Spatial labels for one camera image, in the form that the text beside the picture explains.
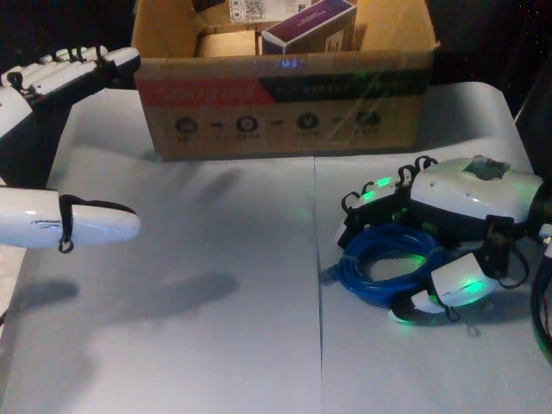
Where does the brown cardboard box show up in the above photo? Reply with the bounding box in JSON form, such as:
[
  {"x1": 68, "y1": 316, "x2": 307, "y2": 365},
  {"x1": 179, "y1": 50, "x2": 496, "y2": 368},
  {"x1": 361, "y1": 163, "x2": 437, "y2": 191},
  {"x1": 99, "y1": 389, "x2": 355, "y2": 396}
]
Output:
[{"x1": 131, "y1": 0, "x2": 441, "y2": 163}]

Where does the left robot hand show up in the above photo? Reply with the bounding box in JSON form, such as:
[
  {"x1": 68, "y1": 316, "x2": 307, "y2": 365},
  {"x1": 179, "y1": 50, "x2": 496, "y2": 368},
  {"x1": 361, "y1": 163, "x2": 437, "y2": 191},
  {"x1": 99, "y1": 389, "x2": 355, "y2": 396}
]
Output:
[{"x1": 0, "y1": 44, "x2": 142, "y2": 256}]

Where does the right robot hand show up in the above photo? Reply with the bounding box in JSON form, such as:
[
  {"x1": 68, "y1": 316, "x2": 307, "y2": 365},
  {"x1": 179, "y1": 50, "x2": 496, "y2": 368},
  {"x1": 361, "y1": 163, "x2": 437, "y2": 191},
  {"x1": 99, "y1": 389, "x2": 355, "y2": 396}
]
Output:
[{"x1": 334, "y1": 154, "x2": 544, "y2": 327}]

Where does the purple and grey product box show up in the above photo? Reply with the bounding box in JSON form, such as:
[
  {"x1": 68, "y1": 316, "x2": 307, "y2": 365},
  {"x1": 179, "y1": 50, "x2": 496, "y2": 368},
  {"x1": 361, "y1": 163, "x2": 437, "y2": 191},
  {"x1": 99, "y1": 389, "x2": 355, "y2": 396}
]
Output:
[{"x1": 261, "y1": 0, "x2": 358, "y2": 56}]

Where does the blue ethernet cable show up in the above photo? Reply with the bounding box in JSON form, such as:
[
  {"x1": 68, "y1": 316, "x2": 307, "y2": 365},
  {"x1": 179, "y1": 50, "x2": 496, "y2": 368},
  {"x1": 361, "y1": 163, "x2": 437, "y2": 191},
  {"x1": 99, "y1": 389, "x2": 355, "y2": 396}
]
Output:
[{"x1": 321, "y1": 226, "x2": 465, "y2": 310}]

